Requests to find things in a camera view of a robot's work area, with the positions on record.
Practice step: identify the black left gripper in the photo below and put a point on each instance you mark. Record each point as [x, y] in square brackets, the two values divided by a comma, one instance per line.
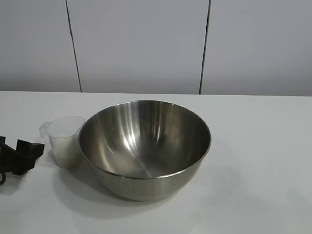
[7, 158]

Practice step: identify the white uncooked rice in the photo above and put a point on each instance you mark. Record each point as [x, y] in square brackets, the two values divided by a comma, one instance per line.
[65, 158]

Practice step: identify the clear plastic measuring cup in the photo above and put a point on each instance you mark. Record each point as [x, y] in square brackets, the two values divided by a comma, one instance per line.
[64, 131]

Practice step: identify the stainless steel mixing bowl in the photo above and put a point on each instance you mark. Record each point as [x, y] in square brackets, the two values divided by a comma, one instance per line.
[146, 146]

